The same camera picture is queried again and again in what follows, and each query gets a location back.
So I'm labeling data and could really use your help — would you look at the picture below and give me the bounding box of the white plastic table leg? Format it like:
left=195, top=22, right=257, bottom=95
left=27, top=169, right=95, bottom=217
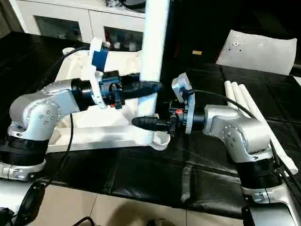
left=137, top=0, right=170, bottom=145
left=238, top=84, right=299, bottom=176
left=231, top=81, right=253, bottom=112
left=224, top=80, right=239, bottom=105

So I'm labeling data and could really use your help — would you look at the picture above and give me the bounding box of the white plastic table top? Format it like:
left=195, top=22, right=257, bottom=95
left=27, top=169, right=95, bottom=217
left=46, top=47, right=171, bottom=153

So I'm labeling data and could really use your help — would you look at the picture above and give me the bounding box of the black table mat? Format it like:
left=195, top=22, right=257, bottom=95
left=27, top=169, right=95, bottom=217
left=0, top=30, right=301, bottom=220

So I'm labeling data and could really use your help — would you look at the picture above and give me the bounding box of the white cabinet with glass doors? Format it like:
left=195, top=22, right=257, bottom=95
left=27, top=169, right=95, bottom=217
left=13, top=0, right=148, bottom=53

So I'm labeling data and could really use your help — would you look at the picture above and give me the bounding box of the black cabinet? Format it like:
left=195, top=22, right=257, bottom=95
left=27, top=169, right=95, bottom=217
left=168, top=0, right=233, bottom=57

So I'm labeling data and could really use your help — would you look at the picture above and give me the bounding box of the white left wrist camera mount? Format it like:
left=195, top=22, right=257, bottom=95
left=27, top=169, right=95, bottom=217
left=87, top=38, right=110, bottom=111

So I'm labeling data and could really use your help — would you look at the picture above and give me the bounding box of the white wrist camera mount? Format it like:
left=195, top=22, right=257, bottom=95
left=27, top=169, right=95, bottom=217
left=171, top=73, right=196, bottom=135
left=87, top=38, right=110, bottom=111

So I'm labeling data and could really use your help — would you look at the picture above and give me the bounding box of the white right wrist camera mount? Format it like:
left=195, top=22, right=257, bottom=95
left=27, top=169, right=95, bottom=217
left=171, top=73, right=196, bottom=135

